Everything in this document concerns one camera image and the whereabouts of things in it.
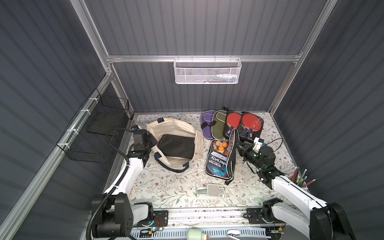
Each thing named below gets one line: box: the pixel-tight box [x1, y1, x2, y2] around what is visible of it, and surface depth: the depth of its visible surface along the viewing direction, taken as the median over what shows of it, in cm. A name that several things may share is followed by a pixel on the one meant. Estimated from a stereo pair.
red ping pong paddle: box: [226, 113, 242, 129], surface depth 114 cm
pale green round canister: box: [187, 228, 207, 240], surface depth 64 cm
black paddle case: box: [223, 107, 244, 140], surface depth 107 cm
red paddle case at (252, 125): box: [239, 111, 264, 140], surface depth 110 cm
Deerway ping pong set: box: [205, 139, 233, 180], surface depth 93 cm
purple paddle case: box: [200, 110, 216, 140], surface depth 114 cm
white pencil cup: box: [288, 166, 317, 194], surface depth 77 cm
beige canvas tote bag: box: [146, 117, 205, 173], surface depth 93 cm
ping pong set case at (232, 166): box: [224, 128, 240, 186], surface depth 84 cm
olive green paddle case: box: [211, 110, 228, 140], surface depth 112 cm
